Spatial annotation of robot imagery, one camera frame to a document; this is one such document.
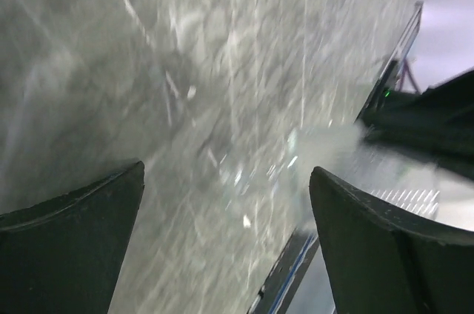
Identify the aluminium frame rail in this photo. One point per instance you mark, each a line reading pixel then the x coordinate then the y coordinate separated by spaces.
pixel 409 34

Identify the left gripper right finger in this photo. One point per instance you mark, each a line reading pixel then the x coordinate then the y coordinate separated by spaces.
pixel 383 259

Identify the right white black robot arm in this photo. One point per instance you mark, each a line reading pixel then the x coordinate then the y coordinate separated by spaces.
pixel 438 121

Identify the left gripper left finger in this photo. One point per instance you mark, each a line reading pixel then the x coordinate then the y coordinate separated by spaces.
pixel 64 255

